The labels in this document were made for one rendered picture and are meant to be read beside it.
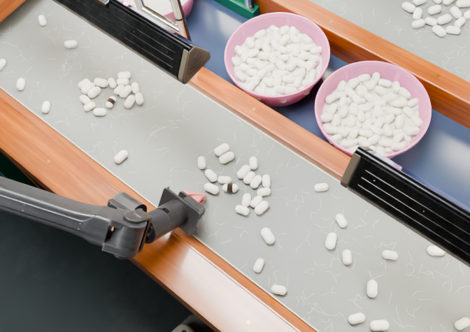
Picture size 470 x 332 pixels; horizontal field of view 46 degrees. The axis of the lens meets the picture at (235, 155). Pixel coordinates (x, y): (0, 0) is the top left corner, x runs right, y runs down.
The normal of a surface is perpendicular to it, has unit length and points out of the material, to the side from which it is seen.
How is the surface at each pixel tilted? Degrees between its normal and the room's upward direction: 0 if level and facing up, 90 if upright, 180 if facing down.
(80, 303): 0
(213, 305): 0
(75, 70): 0
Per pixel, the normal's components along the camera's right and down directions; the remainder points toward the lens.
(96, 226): -0.04, 0.30
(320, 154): -0.11, -0.46
